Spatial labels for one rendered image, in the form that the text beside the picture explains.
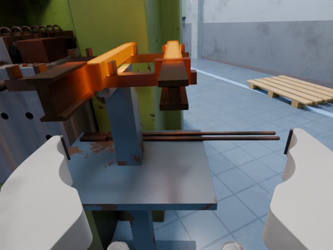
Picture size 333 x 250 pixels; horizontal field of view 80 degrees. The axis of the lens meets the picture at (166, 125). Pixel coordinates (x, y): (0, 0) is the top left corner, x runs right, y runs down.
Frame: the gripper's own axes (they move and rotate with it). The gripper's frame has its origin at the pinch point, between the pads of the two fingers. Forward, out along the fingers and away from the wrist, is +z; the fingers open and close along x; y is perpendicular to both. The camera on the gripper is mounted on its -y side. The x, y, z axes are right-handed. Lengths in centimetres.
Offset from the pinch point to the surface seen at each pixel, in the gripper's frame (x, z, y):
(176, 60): 0.5, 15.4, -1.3
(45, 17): -63, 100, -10
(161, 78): -1.0, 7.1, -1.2
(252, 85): 120, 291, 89
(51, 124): -40, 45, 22
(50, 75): -11.7, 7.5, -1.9
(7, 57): -51, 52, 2
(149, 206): -5.7, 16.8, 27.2
